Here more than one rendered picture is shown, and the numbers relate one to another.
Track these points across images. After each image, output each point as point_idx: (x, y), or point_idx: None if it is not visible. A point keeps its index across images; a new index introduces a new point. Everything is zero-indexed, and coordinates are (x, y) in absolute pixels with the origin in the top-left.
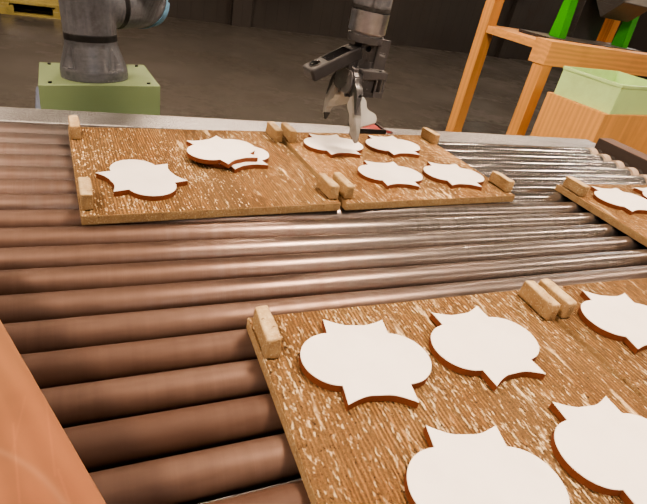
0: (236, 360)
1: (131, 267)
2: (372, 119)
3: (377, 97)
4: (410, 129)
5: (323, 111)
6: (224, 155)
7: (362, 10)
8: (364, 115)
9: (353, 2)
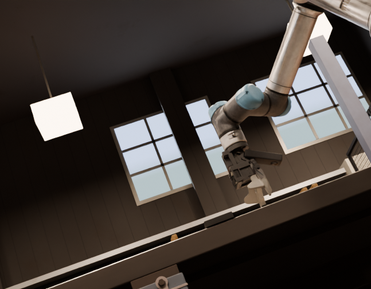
0: None
1: None
2: (248, 200)
3: (238, 188)
4: (162, 245)
5: (271, 188)
6: None
7: (231, 132)
8: (252, 196)
9: (241, 128)
